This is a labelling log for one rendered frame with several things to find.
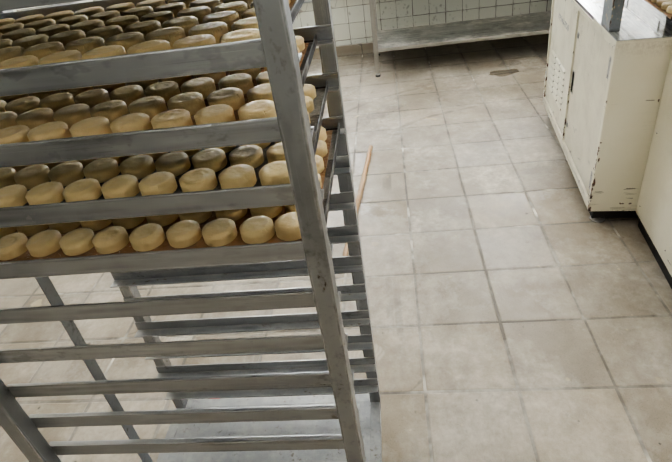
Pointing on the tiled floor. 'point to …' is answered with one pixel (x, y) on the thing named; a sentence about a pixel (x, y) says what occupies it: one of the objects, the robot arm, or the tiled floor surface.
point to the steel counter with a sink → (392, 40)
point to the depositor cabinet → (603, 95)
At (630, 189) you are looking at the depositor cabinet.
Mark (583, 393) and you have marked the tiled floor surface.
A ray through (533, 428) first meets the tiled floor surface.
